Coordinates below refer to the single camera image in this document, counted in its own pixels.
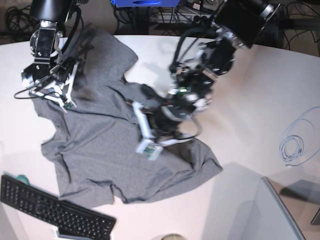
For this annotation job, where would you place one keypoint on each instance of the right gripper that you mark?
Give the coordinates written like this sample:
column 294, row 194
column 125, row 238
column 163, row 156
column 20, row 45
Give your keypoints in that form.
column 57, row 86

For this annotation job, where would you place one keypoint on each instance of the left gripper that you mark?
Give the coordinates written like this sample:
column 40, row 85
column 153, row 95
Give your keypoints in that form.
column 159, row 127

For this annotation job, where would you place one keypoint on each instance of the grey t-shirt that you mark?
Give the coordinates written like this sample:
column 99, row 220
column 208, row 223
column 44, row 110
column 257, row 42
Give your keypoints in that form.
column 94, row 145

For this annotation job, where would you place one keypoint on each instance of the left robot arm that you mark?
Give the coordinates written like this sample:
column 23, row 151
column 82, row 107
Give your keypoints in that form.
column 202, row 55

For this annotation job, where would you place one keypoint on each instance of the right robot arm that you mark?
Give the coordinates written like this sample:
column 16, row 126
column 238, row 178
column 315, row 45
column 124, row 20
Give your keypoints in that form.
column 51, row 38

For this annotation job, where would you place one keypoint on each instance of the green tape roll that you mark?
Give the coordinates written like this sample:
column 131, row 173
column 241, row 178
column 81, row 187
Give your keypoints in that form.
column 23, row 179

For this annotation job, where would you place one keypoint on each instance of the blue box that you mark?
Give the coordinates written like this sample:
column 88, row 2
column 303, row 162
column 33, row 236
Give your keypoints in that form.
column 145, row 3

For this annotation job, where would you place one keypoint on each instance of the round tan lid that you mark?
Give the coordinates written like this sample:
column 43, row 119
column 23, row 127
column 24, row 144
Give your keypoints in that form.
column 173, row 236

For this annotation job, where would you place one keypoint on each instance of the black keyboard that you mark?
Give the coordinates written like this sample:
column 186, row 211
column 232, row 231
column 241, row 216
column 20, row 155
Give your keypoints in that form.
column 62, row 214

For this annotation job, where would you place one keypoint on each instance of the grey monitor edge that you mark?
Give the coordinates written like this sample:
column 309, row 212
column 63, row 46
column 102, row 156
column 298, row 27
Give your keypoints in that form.
column 276, row 221

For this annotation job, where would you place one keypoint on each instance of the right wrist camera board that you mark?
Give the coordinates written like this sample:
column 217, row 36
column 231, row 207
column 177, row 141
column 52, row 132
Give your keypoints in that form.
column 67, row 105

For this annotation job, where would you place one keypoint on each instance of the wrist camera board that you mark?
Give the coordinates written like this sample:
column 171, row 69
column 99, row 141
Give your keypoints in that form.
column 149, row 149
column 67, row 105

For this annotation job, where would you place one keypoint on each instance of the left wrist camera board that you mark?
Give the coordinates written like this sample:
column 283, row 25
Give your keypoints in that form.
column 149, row 149

